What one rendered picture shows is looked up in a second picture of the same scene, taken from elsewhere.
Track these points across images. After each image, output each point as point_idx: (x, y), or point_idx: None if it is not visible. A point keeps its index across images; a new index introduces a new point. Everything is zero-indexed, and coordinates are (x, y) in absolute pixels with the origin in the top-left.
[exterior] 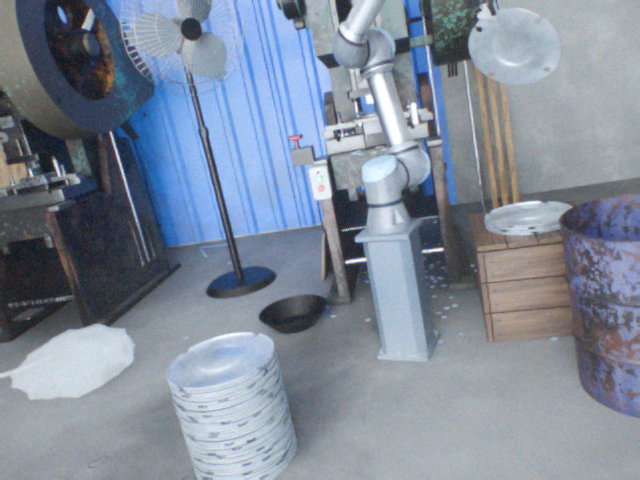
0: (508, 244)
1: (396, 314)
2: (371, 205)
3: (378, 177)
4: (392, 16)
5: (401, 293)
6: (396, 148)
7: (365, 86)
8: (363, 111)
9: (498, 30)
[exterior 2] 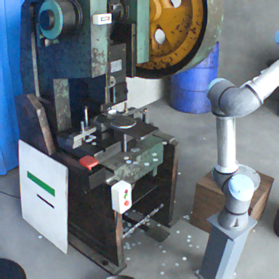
0: (259, 200)
1: (232, 265)
2: (240, 213)
3: (251, 195)
4: (142, 46)
5: (239, 253)
6: (235, 167)
7: (119, 99)
8: (96, 116)
9: None
